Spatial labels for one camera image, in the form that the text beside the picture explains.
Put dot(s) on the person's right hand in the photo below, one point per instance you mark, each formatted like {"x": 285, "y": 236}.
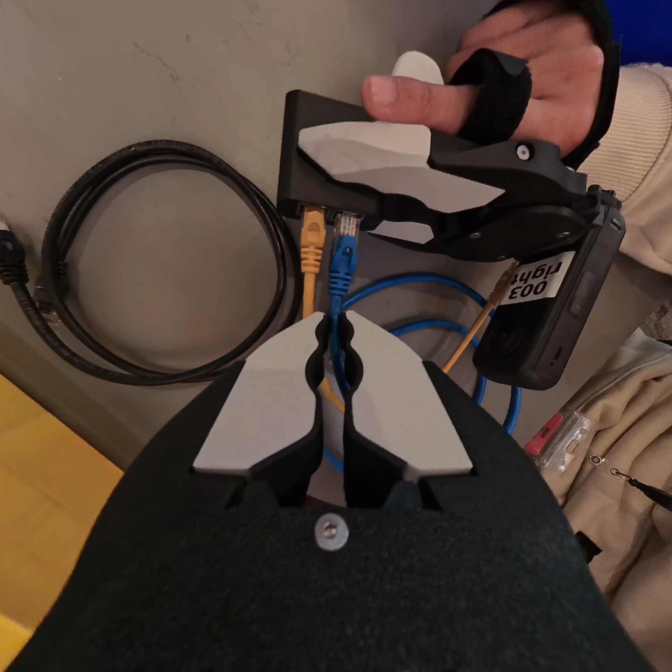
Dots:
{"x": 546, "y": 74}

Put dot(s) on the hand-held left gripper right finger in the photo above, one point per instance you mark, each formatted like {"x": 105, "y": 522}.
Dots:
{"x": 415, "y": 420}

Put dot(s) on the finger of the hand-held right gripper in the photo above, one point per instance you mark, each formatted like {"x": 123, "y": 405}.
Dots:
{"x": 389, "y": 158}
{"x": 410, "y": 231}

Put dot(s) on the black ethernet port adapter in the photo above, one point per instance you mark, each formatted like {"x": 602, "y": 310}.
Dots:
{"x": 310, "y": 147}

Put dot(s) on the person's right forearm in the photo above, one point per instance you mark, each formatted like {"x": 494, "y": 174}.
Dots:
{"x": 641, "y": 158}

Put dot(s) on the yellow plastic bin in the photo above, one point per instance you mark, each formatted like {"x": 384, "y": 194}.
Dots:
{"x": 42, "y": 504}

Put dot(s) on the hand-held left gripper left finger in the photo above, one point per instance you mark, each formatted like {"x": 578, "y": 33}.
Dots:
{"x": 257, "y": 420}

